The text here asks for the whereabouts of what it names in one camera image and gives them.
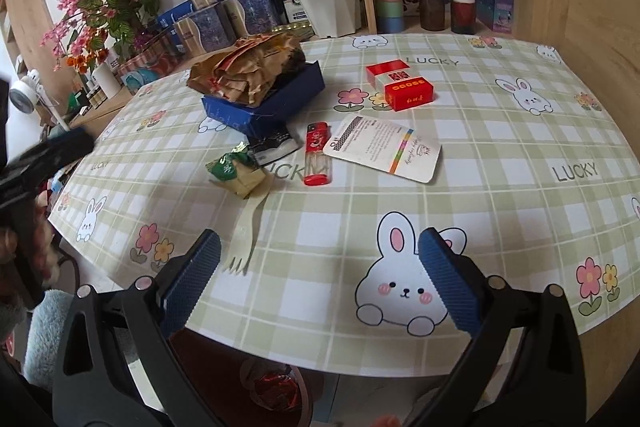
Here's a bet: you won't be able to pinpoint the black packet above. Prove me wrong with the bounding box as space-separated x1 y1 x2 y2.
247 127 301 168

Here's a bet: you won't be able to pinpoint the checkered rabbit print tablecloth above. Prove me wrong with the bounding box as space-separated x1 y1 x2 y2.
47 32 640 380

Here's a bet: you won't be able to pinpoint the white blue box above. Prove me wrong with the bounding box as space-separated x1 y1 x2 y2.
282 0 313 28

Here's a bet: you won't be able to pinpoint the brown plastic bin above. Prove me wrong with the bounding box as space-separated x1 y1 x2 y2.
167 332 331 427

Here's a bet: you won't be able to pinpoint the red lighter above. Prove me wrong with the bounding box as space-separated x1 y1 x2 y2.
302 122 333 186

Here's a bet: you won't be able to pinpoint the brown cup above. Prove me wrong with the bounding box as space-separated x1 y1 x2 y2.
419 0 447 32

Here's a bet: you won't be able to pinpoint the green gold patterned tray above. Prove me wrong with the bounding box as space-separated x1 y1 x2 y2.
272 21 313 40

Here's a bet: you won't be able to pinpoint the crumpled brown paper bag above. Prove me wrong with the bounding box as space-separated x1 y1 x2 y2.
187 32 306 108

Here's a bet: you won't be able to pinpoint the blue cardboard box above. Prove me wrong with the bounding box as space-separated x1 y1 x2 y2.
201 59 326 136

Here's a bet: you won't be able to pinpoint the patterned tissue box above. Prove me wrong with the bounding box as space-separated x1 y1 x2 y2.
116 42 181 95

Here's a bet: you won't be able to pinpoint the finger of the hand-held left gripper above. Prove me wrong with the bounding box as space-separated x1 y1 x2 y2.
0 128 96 208

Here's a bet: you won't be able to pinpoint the red cigarette box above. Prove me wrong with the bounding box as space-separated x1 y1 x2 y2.
365 61 435 112

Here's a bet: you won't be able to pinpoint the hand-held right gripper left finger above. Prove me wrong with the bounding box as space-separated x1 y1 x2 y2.
52 229 223 427

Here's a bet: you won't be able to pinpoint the white stand fan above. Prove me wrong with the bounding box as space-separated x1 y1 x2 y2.
7 69 71 132

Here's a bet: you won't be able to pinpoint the purple box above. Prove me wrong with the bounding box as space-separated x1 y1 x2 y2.
475 0 516 34

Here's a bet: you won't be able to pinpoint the green gold wrapper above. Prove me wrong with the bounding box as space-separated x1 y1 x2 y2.
206 142 266 200

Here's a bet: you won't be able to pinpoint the orange artificial flowers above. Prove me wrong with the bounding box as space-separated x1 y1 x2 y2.
65 34 111 75

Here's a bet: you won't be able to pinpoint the wooden fork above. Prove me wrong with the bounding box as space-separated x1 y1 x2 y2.
223 184 273 277

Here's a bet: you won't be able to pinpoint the purple artificial flowers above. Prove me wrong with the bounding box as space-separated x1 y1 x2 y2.
131 29 161 52

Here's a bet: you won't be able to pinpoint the red cup white rim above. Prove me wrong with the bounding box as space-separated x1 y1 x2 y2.
449 0 477 35

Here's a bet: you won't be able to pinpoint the blue white carton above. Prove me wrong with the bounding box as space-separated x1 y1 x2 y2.
157 2 196 30

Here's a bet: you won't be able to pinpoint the row of small brown bottles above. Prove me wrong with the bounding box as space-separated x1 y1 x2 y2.
82 87 108 110

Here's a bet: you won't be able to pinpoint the white printed card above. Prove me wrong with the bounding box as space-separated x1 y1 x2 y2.
322 114 443 184

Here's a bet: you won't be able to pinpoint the person's leg in fleece pants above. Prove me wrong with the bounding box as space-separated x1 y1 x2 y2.
22 289 76 388

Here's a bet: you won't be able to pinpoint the red foil wrapper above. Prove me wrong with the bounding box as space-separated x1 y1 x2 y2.
250 369 301 413

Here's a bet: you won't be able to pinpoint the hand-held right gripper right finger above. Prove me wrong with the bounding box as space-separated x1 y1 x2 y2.
405 227 586 427

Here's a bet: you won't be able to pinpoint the white vase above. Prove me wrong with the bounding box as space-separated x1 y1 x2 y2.
92 63 123 100

